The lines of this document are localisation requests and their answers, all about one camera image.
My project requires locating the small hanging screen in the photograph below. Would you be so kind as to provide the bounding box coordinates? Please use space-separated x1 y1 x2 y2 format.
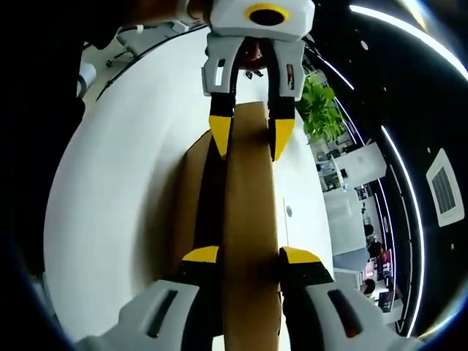
365 244 398 282

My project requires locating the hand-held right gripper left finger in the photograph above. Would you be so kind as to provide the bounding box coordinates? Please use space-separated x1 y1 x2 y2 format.
75 245 220 351

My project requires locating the ceiling light strip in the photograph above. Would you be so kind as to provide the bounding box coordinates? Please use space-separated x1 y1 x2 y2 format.
380 126 425 330
349 3 468 74

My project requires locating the potted green plant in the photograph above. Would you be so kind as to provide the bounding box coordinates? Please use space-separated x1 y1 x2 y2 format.
295 72 348 142

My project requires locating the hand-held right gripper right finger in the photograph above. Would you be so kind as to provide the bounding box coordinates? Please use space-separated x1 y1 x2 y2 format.
278 246 427 351

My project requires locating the white cabinet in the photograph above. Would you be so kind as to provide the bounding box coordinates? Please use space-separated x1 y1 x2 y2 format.
328 142 388 184

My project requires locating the ceiling air vent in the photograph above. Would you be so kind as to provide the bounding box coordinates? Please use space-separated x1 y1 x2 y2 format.
426 148 464 227

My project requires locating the white grey device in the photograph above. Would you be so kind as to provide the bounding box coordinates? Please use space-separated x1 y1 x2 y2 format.
75 60 98 98

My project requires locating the brown cardboard shoe box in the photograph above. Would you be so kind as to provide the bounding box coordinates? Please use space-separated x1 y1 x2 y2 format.
170 101 284 351

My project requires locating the person's left hand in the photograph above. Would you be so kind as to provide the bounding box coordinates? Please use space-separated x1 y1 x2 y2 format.
188 0 214 20

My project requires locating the person in black shirt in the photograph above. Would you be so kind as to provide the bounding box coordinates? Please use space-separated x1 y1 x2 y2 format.
0 14 121 279

